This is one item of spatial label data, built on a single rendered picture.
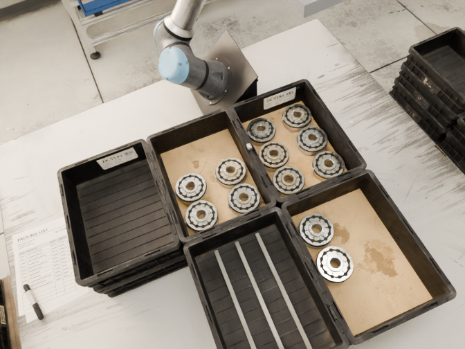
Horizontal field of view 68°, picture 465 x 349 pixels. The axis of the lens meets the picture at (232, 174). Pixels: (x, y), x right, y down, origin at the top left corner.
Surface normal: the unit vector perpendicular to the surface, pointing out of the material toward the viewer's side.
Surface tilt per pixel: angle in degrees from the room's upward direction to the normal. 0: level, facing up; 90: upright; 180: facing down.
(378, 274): 0
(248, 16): 0
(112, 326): 0
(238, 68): 43
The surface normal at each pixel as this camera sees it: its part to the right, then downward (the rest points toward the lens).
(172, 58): -0.63, 0.04
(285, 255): -0.07, -0.48
